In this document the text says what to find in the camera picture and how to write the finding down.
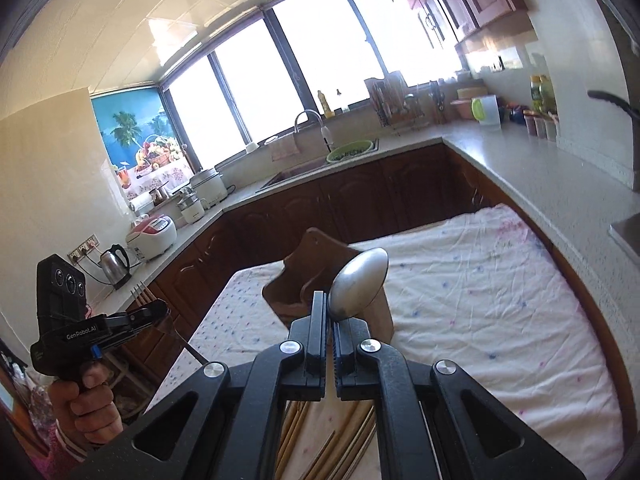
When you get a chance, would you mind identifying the metal spoon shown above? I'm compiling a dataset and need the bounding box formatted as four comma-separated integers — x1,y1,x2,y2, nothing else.
329,248,388,321

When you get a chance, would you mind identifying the person's left hand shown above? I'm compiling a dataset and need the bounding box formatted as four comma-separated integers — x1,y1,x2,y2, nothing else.
48,362,124,451

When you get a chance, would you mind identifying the stainless electric kettle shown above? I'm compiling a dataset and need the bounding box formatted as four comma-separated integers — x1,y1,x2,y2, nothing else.
99,244,131,289

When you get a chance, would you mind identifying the red white rice cooker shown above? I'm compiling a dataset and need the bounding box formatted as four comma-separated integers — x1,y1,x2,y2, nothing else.
126,214,177,261

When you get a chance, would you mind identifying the white floral tablecloth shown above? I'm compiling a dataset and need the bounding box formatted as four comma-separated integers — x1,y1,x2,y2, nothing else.
144,202,626,480

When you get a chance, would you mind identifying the small white cooker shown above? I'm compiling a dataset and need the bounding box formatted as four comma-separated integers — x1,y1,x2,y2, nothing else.
178,194,205,224

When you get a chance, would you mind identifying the wooden utensil holder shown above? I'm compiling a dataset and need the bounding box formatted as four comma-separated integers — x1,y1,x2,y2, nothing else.
262,228,394,344

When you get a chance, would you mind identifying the large white rice cooker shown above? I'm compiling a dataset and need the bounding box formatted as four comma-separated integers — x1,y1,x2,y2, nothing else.
190,168,228,209

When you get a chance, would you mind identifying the tropical fruit poster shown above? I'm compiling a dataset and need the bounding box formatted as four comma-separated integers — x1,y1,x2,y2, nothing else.
91,87,193,200

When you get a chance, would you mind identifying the green colander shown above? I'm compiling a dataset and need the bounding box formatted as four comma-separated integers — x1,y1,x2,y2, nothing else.
326,140,374,164

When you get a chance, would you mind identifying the chrome sink faucet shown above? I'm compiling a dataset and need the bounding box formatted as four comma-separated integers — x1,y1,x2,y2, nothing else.
293,108,334,152

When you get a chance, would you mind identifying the dish drying rack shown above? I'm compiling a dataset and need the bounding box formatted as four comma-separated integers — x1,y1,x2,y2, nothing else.
364,70,428,129

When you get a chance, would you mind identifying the white jug green lid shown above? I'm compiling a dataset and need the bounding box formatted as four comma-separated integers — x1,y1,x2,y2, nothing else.
471,94,501,126

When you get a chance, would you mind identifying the yellow oil bottle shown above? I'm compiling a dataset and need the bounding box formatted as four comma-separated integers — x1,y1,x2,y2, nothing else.
530,75,544,113

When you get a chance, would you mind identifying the black wok pan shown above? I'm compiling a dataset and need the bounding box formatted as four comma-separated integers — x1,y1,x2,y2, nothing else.
587,90,640,122

